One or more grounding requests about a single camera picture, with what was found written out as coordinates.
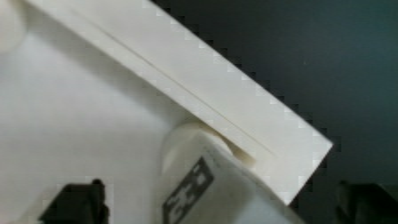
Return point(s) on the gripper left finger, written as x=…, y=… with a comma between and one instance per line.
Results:
x=79, y=207

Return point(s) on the white table leg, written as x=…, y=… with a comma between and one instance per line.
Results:
x=210, y=191

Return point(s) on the white square tabletop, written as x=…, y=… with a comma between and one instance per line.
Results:
x=111, y=77

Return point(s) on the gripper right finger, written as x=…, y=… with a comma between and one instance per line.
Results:
x=366, y=203

